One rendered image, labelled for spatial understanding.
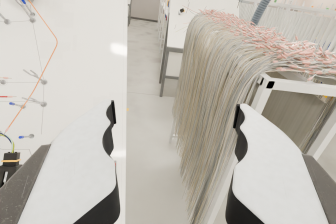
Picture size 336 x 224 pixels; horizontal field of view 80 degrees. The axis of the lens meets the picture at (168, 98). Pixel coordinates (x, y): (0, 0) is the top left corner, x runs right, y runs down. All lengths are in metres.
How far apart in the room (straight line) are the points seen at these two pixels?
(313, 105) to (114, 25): 0.87
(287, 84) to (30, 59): 0.83
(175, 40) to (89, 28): 2.55
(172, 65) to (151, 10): 8.33
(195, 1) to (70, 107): 3.23
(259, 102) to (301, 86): 0.14
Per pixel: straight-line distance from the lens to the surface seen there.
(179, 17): 3.50
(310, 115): 1.06
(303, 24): 3.80
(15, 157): 0.69
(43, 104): 0.75
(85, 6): 0.85
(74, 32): 0.81
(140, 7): 11.46
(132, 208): 1.95
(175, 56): 3.24
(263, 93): 0.72
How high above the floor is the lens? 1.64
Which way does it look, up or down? 28 degrees down
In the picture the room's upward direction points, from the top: 10 degrees clockwise
